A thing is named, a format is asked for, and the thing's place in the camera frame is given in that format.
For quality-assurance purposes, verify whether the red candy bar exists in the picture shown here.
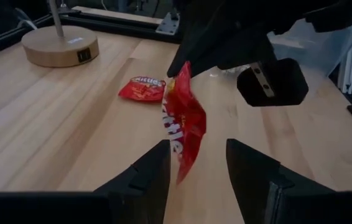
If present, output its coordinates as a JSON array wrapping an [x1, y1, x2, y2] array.
[[118, 76, 167, 103], [162, 61, 207, 185]]

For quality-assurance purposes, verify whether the clear plastic bin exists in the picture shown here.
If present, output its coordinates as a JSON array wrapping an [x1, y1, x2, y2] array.
[[208, 15, 352, 78]]

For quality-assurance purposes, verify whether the white shade table lamp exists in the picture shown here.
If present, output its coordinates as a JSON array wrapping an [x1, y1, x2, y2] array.
[[21, 0, 100, 68]]

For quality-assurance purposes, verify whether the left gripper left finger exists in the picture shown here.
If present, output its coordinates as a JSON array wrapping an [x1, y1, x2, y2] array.
[[93, 139, 171, 224]]

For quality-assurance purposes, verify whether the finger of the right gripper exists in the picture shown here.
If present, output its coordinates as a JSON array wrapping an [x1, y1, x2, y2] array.
[[191, 30, 276, 77], [167, 18, 226, 75]]

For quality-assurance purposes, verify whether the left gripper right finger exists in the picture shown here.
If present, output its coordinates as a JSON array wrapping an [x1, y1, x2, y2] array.
[[226, 139, 335, 224]]

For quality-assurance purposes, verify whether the grey metal mounting plate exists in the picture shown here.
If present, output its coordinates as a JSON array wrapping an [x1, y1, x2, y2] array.
[[155, 12, 180, 35]]

